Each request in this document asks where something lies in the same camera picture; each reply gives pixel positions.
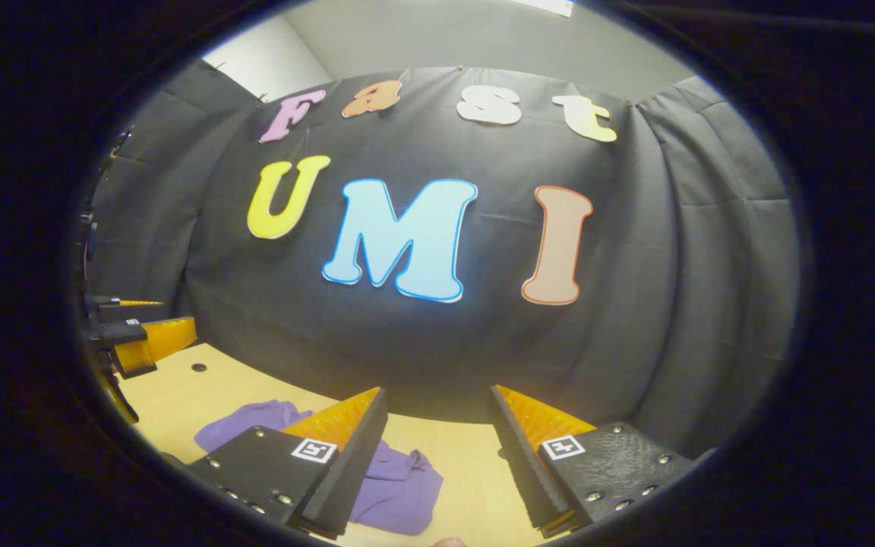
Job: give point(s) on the black backdrop cloth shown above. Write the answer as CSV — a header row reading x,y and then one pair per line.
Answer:
x,y
673,266

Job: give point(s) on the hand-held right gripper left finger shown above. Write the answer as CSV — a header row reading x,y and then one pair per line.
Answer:
x,y
354,471

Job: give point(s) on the purple knit cardigan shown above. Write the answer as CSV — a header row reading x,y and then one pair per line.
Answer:
x,y
399,494

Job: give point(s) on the large ceiling light panel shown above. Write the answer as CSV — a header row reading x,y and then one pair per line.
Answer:
x,y
544,6

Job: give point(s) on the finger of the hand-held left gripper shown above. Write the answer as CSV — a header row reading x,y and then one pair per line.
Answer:
x,y
122,310
160,338

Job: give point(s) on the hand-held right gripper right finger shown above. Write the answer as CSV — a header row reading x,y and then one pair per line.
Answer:
x,y
521,463

